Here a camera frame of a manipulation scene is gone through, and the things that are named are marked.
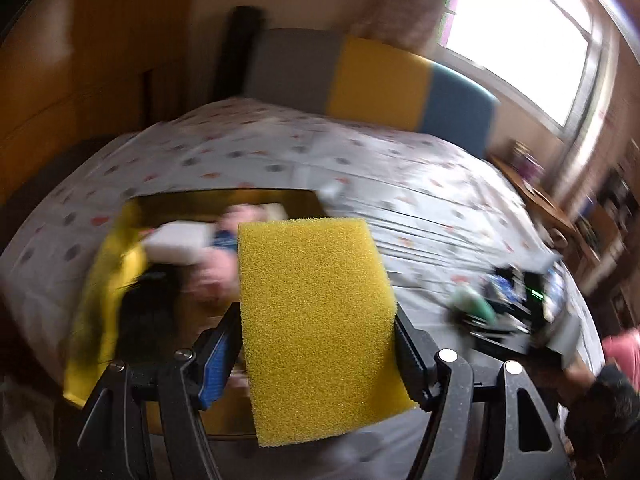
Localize black fluffy item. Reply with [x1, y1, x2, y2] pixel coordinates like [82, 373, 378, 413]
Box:
[117, 265, 184, 357]

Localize person's right hand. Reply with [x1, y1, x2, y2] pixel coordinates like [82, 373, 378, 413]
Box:
[562, 357, 603, 396]

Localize pink fuzzy cloth roll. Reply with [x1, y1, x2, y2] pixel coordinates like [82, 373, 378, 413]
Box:
[189, 205, 242, 307]

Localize colourful packets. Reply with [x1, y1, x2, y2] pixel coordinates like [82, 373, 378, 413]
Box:
[510, 142, 543, 183]

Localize wooden wardrobe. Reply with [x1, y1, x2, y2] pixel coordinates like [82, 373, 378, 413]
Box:
[0, 0, 198, 203]

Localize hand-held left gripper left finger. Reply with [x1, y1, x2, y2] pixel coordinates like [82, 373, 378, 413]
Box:
[75, 304, 244, 480]

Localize window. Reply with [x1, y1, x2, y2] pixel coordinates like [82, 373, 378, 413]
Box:
[440, 0, 603, 138]

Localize cluttered shelf unit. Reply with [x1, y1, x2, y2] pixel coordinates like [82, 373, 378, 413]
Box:
[575, 160, 638, 273]

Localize green soft item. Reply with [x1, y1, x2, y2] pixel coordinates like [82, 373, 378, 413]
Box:
[449, 284, 499, 327]

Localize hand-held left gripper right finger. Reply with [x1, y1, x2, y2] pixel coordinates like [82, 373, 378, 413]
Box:
[392, 304, 576, 480]

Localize pale patterned curtain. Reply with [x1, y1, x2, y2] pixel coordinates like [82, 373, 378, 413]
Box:
[550, 25, 636, 201]
[357, 0, 476, 57]

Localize black upright panel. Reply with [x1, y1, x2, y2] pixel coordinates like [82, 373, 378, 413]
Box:
[214, 5, 267, 102]

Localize white soft item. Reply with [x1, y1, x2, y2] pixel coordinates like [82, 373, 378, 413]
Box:
[141, 221, 217, 267]

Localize wooden desk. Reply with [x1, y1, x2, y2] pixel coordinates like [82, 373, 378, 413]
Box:
[487, 152, 577, 253]

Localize gold cardboard box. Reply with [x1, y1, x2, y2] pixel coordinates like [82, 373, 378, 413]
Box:
[62, 187, 326, 436]

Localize grey yellow blue headboard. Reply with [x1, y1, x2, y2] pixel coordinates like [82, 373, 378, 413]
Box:
[245, 27, 502, 159]

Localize yellow sponge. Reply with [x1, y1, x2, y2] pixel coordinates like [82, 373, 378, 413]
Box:
[236, 216, 419, 449]

